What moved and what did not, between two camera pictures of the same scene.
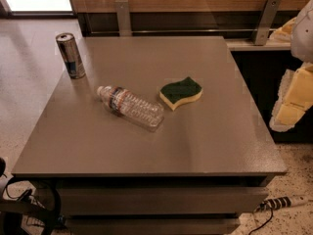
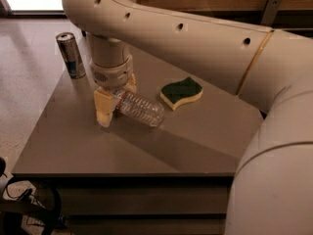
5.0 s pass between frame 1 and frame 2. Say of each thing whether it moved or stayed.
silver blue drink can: stayed
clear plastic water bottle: stayed
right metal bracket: stayed
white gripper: moved
